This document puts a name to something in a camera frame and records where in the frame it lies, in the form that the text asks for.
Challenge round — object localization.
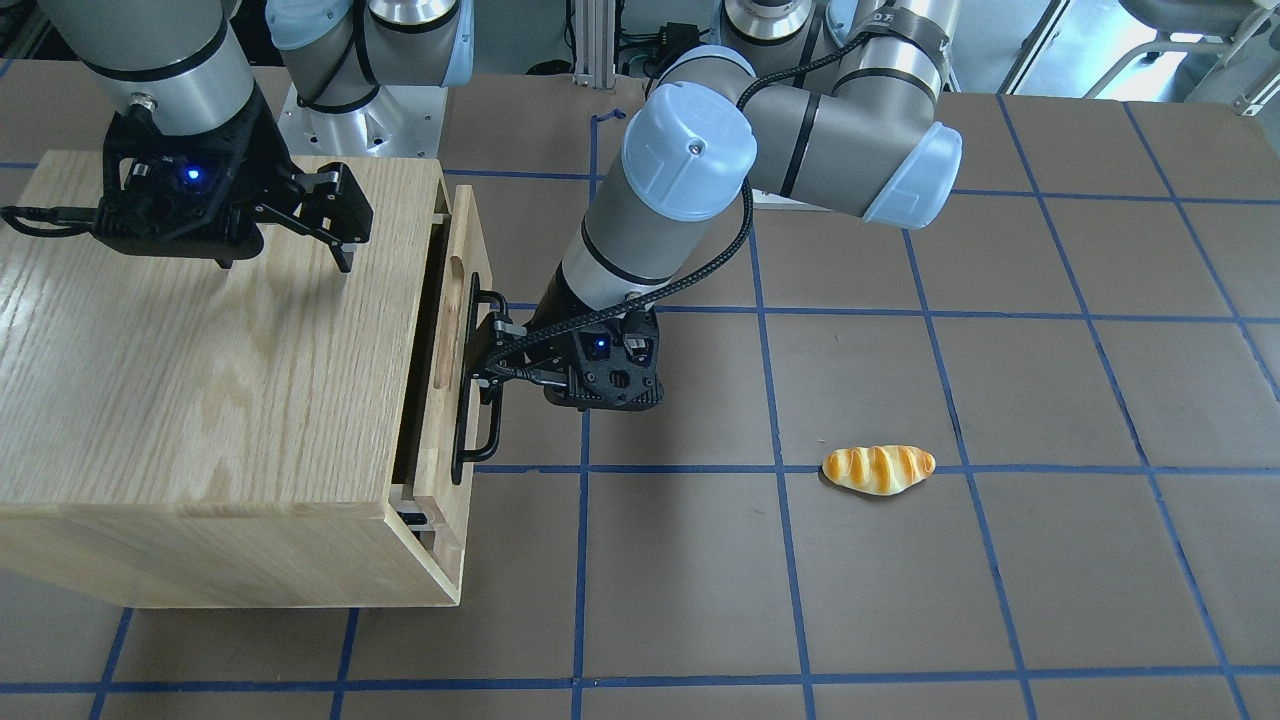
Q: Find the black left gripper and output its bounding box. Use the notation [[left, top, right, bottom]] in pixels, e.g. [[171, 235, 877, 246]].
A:
[[470, 270, 626, 389]]

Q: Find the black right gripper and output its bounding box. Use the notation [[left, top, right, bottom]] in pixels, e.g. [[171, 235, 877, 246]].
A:
[[102, 95, 374, 274]]

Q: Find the black metal drawer handle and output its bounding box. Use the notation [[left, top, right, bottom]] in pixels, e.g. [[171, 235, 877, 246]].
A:
[[451, 272, 509, 486]]

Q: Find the wooden drawer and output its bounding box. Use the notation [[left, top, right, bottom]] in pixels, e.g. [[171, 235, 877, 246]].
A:
[[392, 184, 492, 541], [390, 497, 465, 605]]

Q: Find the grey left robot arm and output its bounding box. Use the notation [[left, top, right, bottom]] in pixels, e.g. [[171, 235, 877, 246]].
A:
[[467, 1, 963, 407]]

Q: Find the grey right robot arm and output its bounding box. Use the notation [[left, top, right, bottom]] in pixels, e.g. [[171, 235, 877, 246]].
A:
[[3, 1, 474, 273]]

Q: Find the light wooden drawer cabinet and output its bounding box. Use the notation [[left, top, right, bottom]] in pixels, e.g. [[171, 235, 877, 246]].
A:
[[1, 158, 458, 609]]

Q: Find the toy bread roll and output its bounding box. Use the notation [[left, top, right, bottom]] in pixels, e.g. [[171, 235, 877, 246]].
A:
[[820, 445, 936, 497]]

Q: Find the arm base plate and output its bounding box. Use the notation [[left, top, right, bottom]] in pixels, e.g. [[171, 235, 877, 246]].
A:
[[278, 86, 451, 159]]

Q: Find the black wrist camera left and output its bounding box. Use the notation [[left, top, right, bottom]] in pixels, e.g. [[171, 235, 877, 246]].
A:
[[543, 310, 664, 413]]

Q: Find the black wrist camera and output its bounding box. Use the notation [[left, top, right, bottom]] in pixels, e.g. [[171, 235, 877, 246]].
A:
[[543, 310, 664, 413], [90, 152, 265, 268]]

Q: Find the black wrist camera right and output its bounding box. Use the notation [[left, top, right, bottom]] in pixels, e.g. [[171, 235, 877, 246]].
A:
[[90, 152, 265, 268]]

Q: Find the aluminium frame post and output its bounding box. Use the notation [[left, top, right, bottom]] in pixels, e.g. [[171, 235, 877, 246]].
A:
[[570, 1, 618, 94]]

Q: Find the black cable bundle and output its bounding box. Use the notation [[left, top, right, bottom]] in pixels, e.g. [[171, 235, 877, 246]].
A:
[[614, 20, 716, 81]]

